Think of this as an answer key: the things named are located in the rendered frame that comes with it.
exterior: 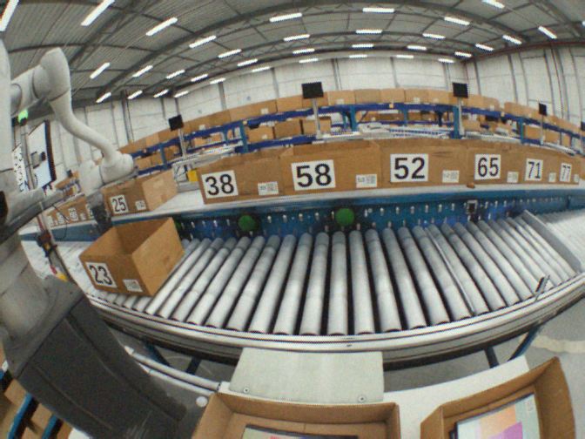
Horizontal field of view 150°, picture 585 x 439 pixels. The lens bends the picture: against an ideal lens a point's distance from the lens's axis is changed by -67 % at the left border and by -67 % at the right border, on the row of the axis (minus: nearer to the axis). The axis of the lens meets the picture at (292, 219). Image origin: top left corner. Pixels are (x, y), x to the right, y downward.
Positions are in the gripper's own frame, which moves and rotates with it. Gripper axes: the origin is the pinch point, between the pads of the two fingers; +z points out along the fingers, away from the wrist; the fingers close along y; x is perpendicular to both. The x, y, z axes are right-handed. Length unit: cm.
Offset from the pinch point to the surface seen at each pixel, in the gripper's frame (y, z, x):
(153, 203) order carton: -33.4, -6.3, 6.5
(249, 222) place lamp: -21, 4, 68
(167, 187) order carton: -49, -10, 7
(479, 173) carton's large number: -29, -9, 168
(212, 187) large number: -29, -11, 51
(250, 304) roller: 17, 11, 79
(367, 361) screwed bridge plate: 35, 10, 109
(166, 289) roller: 14.2, 10.8, 45.7
